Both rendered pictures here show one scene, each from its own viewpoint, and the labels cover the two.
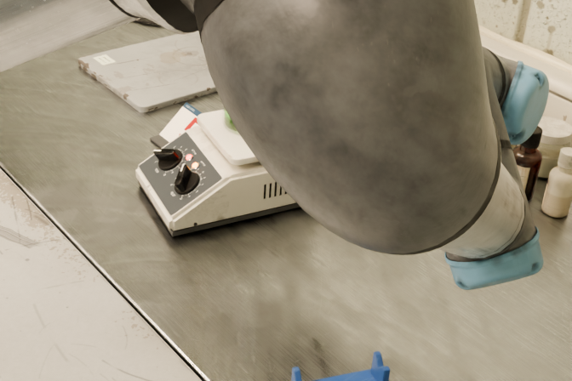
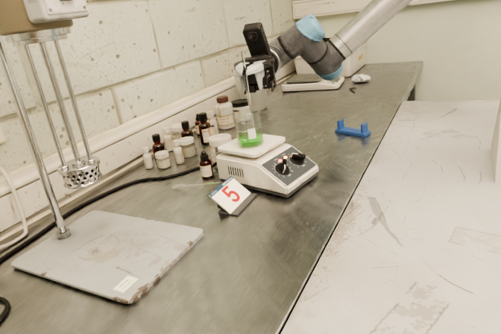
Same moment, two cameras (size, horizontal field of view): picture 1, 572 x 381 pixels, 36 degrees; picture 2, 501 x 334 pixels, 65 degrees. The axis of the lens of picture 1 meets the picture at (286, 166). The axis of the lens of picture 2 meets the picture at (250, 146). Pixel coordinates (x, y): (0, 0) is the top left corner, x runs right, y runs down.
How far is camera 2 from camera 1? 151 cm
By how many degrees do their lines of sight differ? 95
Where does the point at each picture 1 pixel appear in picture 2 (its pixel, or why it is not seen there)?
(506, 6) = (110, 112)
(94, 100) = (200, 260)
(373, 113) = not seen: outside the picture
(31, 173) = (318, 230)
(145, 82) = (162, 244)
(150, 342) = (379, 156)
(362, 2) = not seen: outside the picture
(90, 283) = (370, 176)
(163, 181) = (296, 170)
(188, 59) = (106, 247)
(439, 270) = not seen: hidden behind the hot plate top
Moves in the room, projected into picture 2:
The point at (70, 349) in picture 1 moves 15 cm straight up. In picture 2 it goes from (406, 163) to (407, 100)
